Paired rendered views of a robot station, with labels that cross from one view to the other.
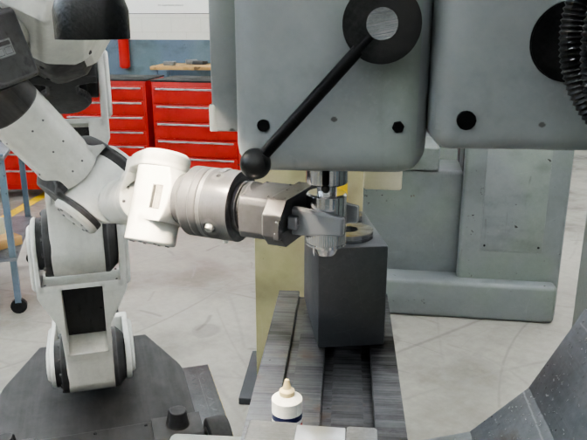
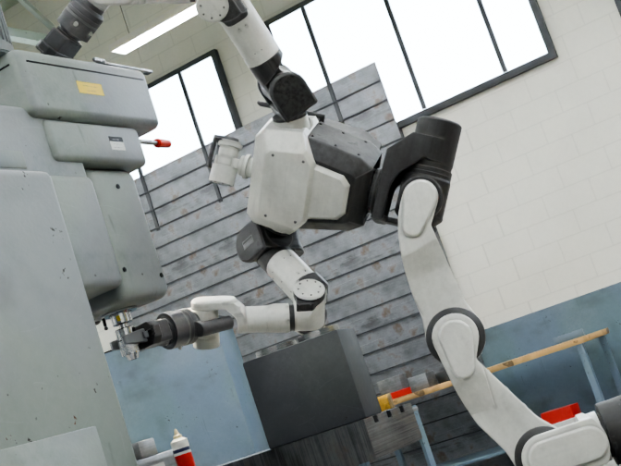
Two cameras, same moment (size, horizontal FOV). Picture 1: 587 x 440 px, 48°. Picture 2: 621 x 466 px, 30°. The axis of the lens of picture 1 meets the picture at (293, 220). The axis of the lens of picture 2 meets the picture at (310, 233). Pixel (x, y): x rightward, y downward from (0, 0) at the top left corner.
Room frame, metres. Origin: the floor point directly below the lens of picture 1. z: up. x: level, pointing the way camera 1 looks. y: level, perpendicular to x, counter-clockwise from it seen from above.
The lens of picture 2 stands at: (2.20, -2.30, 0.94)
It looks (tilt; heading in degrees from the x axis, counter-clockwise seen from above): 9 degrees up; 113
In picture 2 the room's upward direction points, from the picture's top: 19 degrees counter-clockwise
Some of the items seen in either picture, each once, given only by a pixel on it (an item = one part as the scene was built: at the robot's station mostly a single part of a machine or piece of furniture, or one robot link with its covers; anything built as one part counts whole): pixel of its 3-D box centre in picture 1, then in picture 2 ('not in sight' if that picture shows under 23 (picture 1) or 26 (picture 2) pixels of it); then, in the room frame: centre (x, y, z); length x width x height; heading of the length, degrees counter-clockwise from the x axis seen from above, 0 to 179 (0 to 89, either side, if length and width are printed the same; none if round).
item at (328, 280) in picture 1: (341, 271); (311, 384); (1.17, -0.09, 1.00); 0.22 x 0.12 x 0.20; 5
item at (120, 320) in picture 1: (91, 349); (562, 448); (1.48, 0.50, 0.68); 0.21 x 0.20 x 0.13; 17
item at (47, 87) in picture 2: not in sight; (54, 111); (0.74, -0.05, 1.81); 0.47 x 0.26 x 0.16; 85
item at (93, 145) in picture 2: not in sight; (61, 162); (0.74, -0.08, 1.68); 0.34 x 0.24 x 0.10; 85
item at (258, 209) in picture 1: (255, 209); (160, 334); (0.78, 0.05, 1.24); 0.13 x 0.12 x 0.10; 157
